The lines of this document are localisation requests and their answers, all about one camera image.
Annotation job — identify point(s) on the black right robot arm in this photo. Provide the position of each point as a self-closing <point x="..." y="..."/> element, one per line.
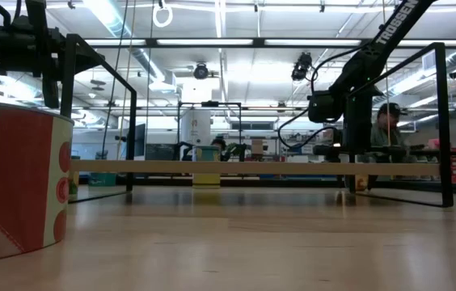
<point x="398" y="24"/>

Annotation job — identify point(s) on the black overhead light bar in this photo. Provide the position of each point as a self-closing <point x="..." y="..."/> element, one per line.
<point x="151" y="42"/>

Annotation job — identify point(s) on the white column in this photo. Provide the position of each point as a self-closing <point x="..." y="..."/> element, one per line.
<point x="195" y="125"/>

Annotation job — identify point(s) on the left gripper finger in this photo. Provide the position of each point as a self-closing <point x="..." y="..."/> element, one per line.
<point x="52" y="93"/>

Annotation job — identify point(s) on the black background metal frame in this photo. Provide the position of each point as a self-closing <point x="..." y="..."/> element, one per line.
<point x="209" y="104"/>

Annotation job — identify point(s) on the black aluminium table frame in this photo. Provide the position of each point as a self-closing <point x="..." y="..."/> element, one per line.
<point x="292" y="182"/>

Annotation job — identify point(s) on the pink container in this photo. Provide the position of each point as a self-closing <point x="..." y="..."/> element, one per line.
<point x="434" y="144"/>

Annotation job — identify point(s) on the round black ceiling camera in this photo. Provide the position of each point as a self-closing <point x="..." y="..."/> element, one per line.
<point x="201" y="71"/>

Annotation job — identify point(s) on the dark chalkboard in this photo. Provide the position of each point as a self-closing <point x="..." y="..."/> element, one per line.
<point x="159" y="151"/>

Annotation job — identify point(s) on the red white tomato can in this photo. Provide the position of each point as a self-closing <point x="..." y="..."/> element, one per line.
<point x="18" y="182"/>

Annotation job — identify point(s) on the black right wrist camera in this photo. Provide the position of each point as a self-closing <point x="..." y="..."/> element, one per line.
<point x="325" y="107"/>

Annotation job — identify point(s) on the black frame wooden shelf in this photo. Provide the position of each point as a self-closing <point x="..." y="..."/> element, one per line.
<point x="252" y="167"/>

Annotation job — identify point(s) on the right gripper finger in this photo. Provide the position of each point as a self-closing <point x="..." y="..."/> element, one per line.
<point x="346" y="182"/>
<point x="371" y="182"/>

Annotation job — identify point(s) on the dark monitor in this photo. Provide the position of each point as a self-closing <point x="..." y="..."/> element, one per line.
<point x="140" y="141"/>

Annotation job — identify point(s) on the person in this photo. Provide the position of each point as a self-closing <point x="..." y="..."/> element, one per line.
<point x="385" y="135"/>
<point x="218" y="142"/>

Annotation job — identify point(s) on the cardboard box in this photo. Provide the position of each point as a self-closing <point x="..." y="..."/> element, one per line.
<point x="257" y="147"/>

